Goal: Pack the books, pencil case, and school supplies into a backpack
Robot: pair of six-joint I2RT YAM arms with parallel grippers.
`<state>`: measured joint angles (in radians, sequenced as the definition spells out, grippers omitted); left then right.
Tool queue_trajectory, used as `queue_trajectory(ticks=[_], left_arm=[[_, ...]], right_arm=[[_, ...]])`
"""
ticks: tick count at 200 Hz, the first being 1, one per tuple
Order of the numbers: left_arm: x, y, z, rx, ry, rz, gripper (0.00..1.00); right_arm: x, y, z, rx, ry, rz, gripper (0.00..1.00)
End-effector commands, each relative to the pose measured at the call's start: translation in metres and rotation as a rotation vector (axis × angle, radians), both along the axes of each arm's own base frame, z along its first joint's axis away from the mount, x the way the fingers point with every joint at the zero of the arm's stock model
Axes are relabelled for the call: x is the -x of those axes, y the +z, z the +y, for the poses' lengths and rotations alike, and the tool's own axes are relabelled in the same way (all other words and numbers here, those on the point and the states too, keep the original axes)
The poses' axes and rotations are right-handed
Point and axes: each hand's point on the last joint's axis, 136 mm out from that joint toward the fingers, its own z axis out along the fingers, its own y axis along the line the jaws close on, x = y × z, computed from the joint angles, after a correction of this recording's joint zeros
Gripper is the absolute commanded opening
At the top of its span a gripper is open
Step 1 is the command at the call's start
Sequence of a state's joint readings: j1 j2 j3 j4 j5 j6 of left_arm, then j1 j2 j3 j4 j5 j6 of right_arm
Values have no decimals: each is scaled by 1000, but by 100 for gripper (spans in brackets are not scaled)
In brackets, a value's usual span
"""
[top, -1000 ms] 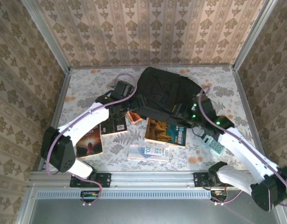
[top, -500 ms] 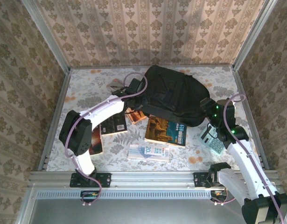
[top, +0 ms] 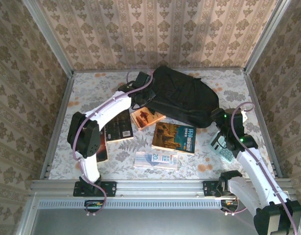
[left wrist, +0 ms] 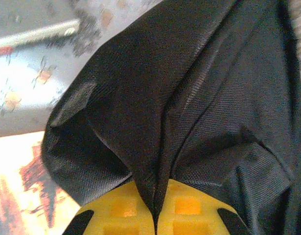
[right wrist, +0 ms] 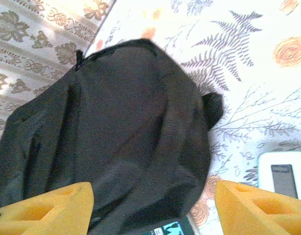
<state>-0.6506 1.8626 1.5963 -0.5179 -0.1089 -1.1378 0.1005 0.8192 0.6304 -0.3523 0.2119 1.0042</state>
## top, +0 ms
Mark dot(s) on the mint green calculator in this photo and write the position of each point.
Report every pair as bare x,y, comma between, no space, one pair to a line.
223,153

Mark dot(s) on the orange cover book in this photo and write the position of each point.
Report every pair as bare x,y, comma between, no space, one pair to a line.
145,118

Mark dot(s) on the black backpack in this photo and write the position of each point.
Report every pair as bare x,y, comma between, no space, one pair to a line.
184,98

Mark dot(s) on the black book with barcode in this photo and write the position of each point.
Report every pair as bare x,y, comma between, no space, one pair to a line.
121,127

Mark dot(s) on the teal landscape cover book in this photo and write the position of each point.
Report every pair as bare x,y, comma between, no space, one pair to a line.
174,137

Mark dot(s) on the clear stationery pack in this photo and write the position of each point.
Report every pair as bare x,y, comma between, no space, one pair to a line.
155,160

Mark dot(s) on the dark red paperback book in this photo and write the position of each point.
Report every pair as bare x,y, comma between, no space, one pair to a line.
102,151

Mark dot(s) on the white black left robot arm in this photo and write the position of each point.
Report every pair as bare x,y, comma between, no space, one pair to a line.
111,110

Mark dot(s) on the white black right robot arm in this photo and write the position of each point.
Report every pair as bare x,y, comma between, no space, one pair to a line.
258,176

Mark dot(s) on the floral table cover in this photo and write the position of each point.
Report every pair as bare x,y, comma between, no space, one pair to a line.
130,171

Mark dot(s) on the steel sheet panel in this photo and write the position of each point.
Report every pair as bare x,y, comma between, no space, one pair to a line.
152,222

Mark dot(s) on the aluminium side rail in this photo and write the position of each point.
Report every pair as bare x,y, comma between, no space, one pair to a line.
258,110
65,98

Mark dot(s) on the thin aluminium wall rail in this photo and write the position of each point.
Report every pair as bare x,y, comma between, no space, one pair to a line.
214,70

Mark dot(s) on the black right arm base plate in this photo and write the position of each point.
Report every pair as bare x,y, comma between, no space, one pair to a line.
209,188

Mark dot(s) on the aluminium corner post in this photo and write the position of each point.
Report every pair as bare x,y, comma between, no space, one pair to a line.
266,36
51,36

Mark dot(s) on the aluminium frame rail with mounts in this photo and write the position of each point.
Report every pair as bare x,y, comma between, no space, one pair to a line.
160,187

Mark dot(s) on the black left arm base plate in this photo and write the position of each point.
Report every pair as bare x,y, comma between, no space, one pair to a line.
109,188

